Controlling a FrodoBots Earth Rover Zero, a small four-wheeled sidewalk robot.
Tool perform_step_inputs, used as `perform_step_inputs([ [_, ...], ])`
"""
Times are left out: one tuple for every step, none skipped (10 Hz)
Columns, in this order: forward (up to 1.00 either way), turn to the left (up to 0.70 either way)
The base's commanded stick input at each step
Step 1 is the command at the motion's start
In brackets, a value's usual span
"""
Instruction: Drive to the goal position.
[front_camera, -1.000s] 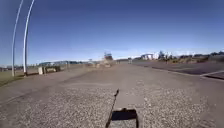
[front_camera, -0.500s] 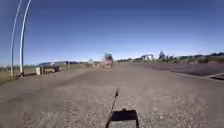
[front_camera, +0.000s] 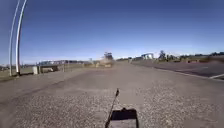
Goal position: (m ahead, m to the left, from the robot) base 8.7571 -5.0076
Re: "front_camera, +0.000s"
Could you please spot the pale cabinet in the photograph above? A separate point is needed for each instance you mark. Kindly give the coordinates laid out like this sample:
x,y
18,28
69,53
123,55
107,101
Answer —
x,y
35,70

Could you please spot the tall pale pole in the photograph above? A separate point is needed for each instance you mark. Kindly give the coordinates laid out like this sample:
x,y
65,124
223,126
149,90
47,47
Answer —
x,y
17,53
10,53

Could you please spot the small dark tree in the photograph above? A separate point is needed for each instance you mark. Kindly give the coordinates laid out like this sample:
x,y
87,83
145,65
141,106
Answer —
x,y
162,55

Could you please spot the vehicle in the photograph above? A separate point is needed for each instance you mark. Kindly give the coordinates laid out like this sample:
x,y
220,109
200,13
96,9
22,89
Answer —
x,y
107,60

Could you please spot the low buildings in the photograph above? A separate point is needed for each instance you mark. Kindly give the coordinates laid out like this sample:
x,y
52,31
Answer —
x,y
56,62

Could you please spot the dark asphalt road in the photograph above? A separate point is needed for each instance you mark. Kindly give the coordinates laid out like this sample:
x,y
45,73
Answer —
x,y
193,68

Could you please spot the grey pebbled path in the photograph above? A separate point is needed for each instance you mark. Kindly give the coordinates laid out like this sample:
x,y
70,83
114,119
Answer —
x,y
100,93

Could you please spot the pale building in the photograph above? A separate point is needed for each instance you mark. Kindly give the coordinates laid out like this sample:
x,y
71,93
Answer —
x,y
147,56

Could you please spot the row of bushes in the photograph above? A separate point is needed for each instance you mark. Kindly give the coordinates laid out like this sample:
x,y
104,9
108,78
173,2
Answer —
x,y
196,58

